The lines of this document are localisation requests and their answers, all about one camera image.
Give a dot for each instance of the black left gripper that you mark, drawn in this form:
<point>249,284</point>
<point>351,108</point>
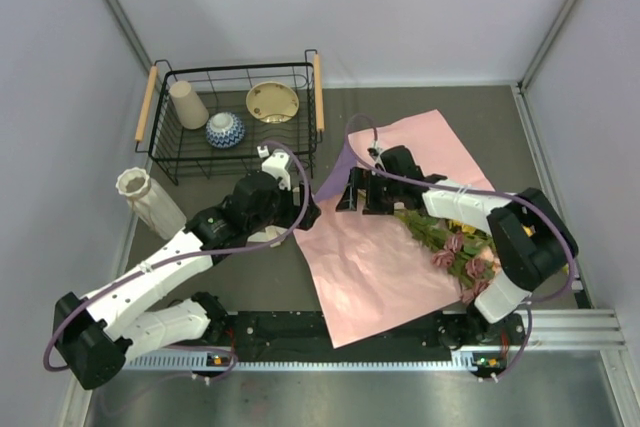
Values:
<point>295,213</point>

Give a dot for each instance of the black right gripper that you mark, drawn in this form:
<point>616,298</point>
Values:
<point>349,199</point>

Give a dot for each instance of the cream printed ribbon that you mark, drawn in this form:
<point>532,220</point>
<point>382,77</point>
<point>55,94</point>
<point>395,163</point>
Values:
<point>267,236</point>

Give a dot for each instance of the purple wrapping paper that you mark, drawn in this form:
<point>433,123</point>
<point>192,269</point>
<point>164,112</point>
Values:
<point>369,266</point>

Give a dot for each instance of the mixed flower bouquet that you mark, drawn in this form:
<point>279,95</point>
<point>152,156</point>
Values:
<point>466,253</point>

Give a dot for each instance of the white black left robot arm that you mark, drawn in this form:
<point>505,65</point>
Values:
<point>97,333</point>

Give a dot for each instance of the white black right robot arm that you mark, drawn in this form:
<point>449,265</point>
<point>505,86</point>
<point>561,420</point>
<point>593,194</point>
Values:
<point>500,246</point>

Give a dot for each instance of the white ribbed ceramic vase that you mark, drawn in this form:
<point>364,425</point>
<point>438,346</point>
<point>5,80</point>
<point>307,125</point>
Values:
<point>150,202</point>

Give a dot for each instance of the blue white patterned bowl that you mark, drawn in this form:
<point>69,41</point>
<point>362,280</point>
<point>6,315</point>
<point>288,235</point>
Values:
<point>224,130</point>

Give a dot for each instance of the cream floral plate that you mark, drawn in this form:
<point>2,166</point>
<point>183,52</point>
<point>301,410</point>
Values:
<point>272,102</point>

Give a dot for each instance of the beige upturned cup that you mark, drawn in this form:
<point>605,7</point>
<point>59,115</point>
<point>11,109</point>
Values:
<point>190,110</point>

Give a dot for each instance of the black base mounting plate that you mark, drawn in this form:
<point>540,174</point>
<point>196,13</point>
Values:
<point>451,330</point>

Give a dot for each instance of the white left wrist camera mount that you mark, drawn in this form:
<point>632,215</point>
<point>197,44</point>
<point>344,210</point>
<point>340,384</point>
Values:
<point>276,163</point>

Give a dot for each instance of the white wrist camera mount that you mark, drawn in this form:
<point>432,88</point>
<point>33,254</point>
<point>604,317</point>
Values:
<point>375,144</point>
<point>276,163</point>

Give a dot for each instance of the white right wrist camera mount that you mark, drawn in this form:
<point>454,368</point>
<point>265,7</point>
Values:
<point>375,144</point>

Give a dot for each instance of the black wire dish rack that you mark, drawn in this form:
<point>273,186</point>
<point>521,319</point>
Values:
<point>181,153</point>

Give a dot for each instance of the aluminium front frame rail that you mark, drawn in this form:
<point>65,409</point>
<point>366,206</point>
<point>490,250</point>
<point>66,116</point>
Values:
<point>190,322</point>

